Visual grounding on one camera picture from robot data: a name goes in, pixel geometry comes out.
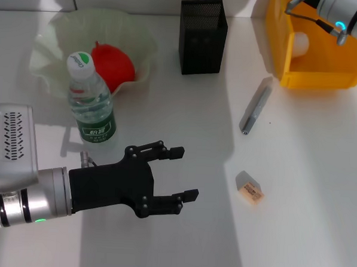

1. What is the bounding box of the black mesh pen holder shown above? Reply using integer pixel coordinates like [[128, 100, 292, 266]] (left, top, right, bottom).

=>
[[178, 0, 230, 79]]

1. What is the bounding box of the grey marker pen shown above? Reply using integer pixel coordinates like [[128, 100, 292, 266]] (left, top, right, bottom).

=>
[[239, 76, 274, 137]]

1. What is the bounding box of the red-orange toy orange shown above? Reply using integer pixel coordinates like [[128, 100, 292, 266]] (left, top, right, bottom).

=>
[[89, 41, 138, 94]]

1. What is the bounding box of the yellow plastic storage bin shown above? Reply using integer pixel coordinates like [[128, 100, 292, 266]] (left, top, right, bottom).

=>
[[261, 0, 357, 92]]

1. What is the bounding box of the green-label clear water bottle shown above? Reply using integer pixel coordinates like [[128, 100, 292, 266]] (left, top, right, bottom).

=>
[[62, 51, 122, 146]]

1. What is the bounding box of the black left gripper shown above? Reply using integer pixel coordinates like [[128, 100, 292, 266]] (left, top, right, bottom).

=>
[[66, 136, 203, 222]]

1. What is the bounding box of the beige eraser with paper sleeve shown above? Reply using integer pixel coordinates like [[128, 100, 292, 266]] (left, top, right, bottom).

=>
[[233, 170, 266, 207]]

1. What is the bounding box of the right gripper cable with plug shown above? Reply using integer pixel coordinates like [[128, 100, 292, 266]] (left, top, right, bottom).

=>
[[283, 0, 351, 47]]

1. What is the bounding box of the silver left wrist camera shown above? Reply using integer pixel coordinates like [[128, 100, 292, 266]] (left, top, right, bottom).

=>
[[0, 102, 44, 197]]

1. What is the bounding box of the pale green glass fruit plate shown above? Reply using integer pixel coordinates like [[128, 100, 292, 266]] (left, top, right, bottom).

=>
[[27, 4, 161, 105]]

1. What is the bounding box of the white paper ball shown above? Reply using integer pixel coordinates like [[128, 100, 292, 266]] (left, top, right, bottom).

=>
[[291, 30, 310, 59]]

